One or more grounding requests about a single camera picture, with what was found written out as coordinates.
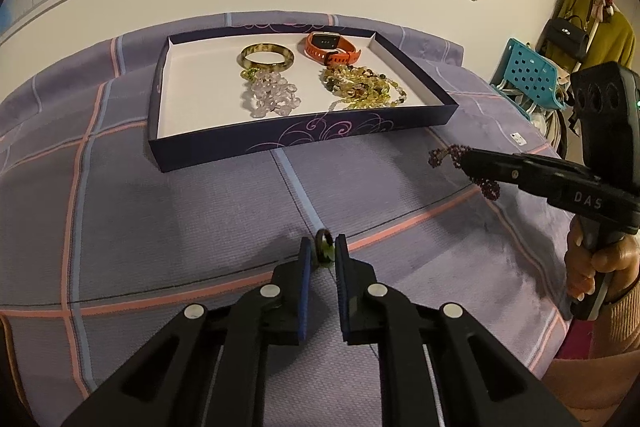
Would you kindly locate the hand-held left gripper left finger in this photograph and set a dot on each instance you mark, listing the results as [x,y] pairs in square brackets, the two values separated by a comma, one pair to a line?
[303,292]

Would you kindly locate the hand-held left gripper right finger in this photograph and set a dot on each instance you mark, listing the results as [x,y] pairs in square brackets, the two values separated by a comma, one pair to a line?
[342,292]

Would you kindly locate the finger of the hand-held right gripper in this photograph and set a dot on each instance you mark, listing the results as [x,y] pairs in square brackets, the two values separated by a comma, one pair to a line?
[565,166]
[500,169]

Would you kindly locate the dark purple jewelry tray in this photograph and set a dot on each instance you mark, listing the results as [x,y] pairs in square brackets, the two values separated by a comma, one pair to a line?
[200,97]

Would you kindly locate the green flower brooch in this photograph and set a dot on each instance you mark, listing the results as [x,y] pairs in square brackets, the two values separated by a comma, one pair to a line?
[246,74]

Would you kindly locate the person's right forearm pink sleeve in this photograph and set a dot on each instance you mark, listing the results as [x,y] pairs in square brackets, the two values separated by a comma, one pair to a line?
[600,382]

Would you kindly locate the person's right hand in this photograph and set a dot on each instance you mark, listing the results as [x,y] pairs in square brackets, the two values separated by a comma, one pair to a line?
[622,262]

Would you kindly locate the white blanket label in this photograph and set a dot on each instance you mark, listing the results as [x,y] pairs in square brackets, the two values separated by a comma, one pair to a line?
[518,138]

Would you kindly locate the mustard yellow coat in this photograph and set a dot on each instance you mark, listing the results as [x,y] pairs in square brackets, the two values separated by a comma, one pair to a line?
[617,42]

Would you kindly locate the blue perforated plastic chair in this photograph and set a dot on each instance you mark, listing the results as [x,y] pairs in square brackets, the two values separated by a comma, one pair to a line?
[530,72]

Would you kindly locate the black handbag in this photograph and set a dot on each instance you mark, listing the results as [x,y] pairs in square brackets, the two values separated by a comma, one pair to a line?
[565,39]

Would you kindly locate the purple plaid blanket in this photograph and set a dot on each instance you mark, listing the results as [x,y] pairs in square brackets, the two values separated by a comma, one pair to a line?
[150,227]

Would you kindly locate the olive speckled bangle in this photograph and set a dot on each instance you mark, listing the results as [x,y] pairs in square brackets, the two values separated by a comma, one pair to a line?
[247,57]

